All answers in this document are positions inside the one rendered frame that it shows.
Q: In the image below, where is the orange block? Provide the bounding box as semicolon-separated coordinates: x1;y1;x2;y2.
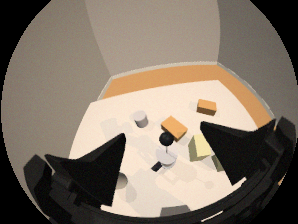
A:
161;115;188;143
197;99;217;116

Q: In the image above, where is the pale yellow cube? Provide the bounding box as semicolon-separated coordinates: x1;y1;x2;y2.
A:
212;155;223;172
188;133;212;163

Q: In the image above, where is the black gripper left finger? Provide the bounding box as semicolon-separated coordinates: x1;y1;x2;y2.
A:
44;133;126;206

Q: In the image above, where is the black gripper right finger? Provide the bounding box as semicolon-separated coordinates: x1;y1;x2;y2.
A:
200;119;275;185

